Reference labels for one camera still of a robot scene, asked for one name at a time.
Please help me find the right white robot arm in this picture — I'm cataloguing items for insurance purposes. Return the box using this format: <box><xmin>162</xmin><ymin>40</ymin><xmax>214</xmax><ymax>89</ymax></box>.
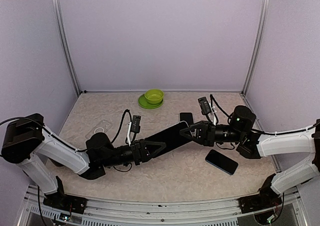
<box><xmin>180</xmin><ymin>105</ymin><xmax>320</xmax><ymax>208</ymax></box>

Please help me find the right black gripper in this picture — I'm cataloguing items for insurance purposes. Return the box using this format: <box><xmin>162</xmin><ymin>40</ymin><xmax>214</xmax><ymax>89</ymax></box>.
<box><xmin>179</xmin><ymin>120</ymin><xmax>245</xmax><ymax>147</ymax></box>

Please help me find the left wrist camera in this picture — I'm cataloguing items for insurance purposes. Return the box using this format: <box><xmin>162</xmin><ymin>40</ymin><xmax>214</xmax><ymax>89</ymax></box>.
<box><xmin>126</xmin><ymin>115</ymin><xmax>141</xmax><ymax>145</ymax></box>

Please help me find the aluminium frame post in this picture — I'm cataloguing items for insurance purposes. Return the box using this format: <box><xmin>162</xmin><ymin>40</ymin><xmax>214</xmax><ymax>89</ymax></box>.
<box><xmin>241</xmin><ymin>0</ymin><xmax>270</xmax><ymax>97</ymax></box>
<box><xmin>52</xmin><ymin>0</ymin><xmax>82</xmax><ymax>97</ymax></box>

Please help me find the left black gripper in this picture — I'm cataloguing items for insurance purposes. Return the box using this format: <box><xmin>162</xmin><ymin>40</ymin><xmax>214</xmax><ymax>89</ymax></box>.
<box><xmin>101</xmin><ymin>139</ymin><xmax>167</xmax><ymax>168</ymax></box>

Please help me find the left aluminium frame post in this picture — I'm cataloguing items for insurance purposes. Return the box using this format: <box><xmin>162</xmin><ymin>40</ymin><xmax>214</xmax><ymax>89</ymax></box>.
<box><xmin>52</xmin><ymin>0</ymin><xmax>82</xmax><ymax>97</ymax></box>

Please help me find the right aluminium frame post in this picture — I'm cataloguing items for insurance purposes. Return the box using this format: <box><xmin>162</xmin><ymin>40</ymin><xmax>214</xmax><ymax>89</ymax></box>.
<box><xmin>241</xmin><ymin>0</ymin><xmax>270</xmax><ymax>97</ymax></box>

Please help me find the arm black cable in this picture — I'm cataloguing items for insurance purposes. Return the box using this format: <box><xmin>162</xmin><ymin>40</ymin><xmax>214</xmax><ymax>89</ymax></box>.
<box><xmin>109</xmin><ymin>109</ymin><xmax>133</xmax><ymax>144</ymax></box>
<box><xmin>209</xmin><ymin>94</ymin><xmax>235</xmax><ymax>119</ymax></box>

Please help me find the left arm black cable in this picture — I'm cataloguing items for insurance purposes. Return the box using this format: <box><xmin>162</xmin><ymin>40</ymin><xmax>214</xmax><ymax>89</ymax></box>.
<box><xmin>109</xmin><ymin>109</ymin><xmax>133</xmax><ymax>144</ymax></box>

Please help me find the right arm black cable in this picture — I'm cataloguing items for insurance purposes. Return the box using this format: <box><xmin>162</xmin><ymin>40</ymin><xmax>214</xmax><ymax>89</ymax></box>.
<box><xmin>209</xmin><ymin>94</ymin><xmax>235</xmax><ymax>119</ymax></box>

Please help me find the large black phone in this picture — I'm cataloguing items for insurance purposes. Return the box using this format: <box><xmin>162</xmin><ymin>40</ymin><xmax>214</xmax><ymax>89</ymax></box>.
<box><xmin>145</xmin><ymin>121</ymin><xmax>191</xmax><ymax>157</ymax></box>

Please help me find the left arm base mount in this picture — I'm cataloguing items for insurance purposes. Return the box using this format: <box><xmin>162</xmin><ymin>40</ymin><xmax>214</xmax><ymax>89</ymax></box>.
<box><xmin>43</xmin><ymin>176</ymin><xmax>88</xmax><ymax>214</ymax></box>

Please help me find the green bowl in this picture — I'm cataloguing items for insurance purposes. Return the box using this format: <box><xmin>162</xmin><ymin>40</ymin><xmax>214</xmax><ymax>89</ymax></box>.
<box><xmin>144</xmin><ymin>89</ymin><xmax>165</xmax><ymax>104</ymax></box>

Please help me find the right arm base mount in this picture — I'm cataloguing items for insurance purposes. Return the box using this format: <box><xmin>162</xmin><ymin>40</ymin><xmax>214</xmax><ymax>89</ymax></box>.
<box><xmin>238</xmin><ymin>173</ymin><xmax>283</xmax><ymax>213</ymax></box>

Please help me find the left clear phone case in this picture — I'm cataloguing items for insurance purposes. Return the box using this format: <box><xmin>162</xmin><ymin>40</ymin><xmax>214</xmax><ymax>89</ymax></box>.
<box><xmin>85</xmin><ymin>120</ymin><xmax>112</xmax><ymax>139</ymax></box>

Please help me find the black phone blue edge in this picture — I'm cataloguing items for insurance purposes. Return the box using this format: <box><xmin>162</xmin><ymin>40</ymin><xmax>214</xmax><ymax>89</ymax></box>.
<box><xmin>205</xmin><ymin>149</ymin><xmax>239</xmax><ymax>175</ymax></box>

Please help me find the green saucer plate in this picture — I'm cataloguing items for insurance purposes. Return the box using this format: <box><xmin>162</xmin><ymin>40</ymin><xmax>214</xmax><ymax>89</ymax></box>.
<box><xmin>138</xmin><ymin>94</ymin><xmax>164</xmax><ymax>109</ymax></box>

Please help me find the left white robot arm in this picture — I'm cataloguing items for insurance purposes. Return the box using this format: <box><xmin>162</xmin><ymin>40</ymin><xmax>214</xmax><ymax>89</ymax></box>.
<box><xmin>1</xmin><ymin>113</ymin><xmax>166</xmax><ymax>208</ymax></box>

